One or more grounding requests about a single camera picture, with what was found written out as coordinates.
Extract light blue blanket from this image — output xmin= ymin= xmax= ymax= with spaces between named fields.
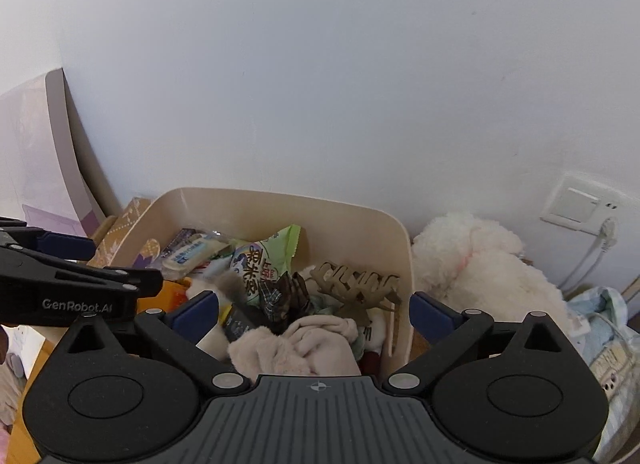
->
xmin=565 ymin=286 xmax=640 ymax=460

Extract dark brown scrunchie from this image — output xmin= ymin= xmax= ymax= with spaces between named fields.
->
xmin=257 ymin=271 xmax=313 ymax=335

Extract light green snack packet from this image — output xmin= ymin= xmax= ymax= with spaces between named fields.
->
xmin=230 ymin=225 xmax=301 ymax=310

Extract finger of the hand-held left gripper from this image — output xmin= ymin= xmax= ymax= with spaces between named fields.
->
xmin=0 ymin=216 xmax=97 ymax=261
xmin=0 ymin=244 xmax=164 ymax=297

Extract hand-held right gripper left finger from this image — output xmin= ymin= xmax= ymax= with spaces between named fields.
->
xmin=62 ymin=290 xmax=251 ymax=390

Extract white fluffy plush toy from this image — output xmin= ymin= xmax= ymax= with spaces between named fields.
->
xmin=411 ymin=212 xmax=573 ymax=340

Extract wooden desktop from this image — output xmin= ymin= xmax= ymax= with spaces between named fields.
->
xmin=10 ymin=331 xmax=436 ymax=462

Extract small black packet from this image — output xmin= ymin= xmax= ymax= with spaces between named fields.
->
xmin=220 ymin=304 xmax=261 ymax=345

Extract beige fluffy scrunchie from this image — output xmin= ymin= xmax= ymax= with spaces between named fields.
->
xmin=227 ymin=316 xmax=362 ymax=377

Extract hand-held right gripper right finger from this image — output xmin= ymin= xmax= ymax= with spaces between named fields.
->
xmin=382 ymin=291 xmax=573 ymax=390

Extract blue white tissue pack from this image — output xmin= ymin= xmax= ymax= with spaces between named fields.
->
xmin=161 ymin=238 xmax=223 ymax=280

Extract orange plastic bottle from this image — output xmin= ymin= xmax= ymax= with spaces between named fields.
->
xmin=137 ymin=279 xmax=193 ymax=315

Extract beige plastic storage bin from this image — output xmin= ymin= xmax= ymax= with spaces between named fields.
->
xmin=107 ymin=187 xmax=415 ymax=375

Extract white wall switch socket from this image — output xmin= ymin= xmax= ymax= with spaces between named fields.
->
xmin=540 ymin=171 xmax=628 ymax=232

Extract purple white headboard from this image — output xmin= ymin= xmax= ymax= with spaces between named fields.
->
xmin=0 ymin=69 xmax=123 ymax=245

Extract khaki hair claw clip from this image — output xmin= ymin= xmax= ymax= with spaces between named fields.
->
xmin=307 ymin=261 xmax=403 ymax=330

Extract white plug with cable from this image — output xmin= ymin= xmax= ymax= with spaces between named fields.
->
xmin=557 ymin=216 xmax=621 ymax=295

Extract white power strip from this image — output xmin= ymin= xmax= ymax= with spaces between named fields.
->
xmin=592 ymin=344 xmax=636 ymax=397

